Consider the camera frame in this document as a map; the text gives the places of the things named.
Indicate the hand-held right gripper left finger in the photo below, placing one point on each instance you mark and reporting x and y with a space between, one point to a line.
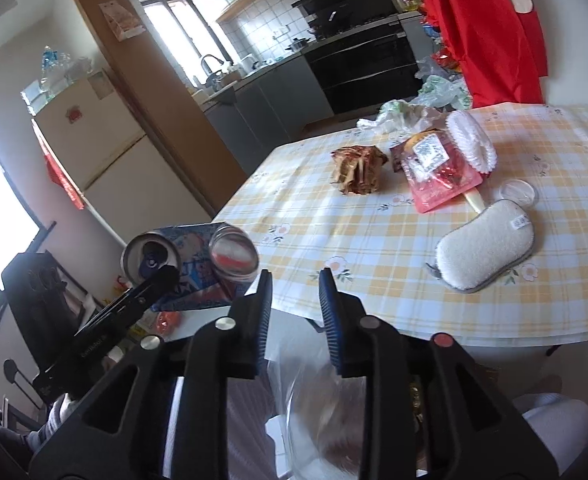
264 320

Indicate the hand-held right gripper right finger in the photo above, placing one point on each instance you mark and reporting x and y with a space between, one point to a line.
330 320

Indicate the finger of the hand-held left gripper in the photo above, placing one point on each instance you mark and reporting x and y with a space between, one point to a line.
149 292

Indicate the blue patterned drink can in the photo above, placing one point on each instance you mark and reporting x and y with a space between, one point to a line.
194 257

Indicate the person's left forearm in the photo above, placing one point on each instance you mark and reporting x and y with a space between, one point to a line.
49 425

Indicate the red drink can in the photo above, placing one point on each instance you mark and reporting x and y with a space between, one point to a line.
231 255

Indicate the black chair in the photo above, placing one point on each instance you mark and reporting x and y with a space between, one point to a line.
29 285

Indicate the red hanging decoration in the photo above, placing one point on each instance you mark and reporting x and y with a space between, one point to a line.
61 177

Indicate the crumpled brown snack wrapper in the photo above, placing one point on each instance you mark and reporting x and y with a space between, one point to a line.
356 172

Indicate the cream refrigerator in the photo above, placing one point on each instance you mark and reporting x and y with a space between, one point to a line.
104 145

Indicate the white sponge pad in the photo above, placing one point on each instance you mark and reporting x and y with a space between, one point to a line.
484 252

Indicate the clear pink snack packet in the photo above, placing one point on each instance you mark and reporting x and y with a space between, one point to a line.
434 185

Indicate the wooden ice cream stick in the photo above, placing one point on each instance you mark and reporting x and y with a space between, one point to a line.
474 201

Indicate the grey kitchen counter cabinet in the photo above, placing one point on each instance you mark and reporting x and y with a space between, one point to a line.
264 105

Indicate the white green printed plastic bag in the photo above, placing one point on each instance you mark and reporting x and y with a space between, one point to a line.
399 112

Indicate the clear round plastic lid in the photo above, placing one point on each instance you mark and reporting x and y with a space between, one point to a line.
518 193

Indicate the stack of white pleated paper cups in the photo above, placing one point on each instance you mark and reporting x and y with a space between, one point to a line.
469 140

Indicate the metal kitchen faucet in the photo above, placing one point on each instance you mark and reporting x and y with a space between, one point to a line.
209 60

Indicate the person's white trouser leg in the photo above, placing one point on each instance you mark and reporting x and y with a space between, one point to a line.
554 420

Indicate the pack of water bottles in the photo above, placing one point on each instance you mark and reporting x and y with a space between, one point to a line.
56 65

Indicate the black oven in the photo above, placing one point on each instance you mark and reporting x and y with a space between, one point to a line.
369 70

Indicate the pile of plastic bags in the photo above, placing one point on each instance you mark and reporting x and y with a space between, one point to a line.
441 87

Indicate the kitchen window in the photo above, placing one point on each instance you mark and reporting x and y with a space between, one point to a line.
184 30

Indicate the metal cooking pot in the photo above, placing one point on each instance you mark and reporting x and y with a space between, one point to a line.
299 45

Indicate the red cloth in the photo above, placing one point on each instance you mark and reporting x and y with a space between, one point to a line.
469 25

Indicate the wall poster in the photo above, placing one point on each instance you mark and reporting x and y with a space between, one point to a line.
119 20

